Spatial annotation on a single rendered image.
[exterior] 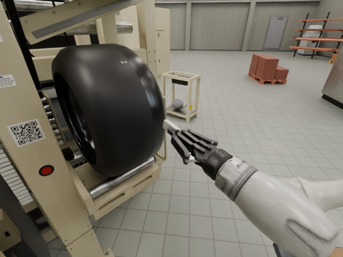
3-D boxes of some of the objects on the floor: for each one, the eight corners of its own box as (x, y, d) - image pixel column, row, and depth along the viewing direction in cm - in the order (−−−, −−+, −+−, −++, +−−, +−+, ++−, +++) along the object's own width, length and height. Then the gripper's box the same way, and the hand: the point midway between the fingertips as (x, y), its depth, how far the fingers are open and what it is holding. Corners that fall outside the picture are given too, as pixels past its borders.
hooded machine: (315, 55, 1053) (327, 25, 971) (302, 55, 1060) (313, 25, 978) (308, 54, 1124) (318, 25, 1042) (295, 53, 1131) (305, 25, 1049)
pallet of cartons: (271, 75, 622) (277, 54, 585) (286, 85, 520) (295, 59, 483) (247, 75, 630) (251, 53, 594) (256, 84, 528) (263, 58, 492)
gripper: (244, 149, 43) (181, 109, 58) (212, 169, 35) (148, 117, 50) (234, 170, 47) (177, 128, 62) (203, 192, 39) (146, 137, 54)
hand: (171, 128), depth 54 cm, fingers closed
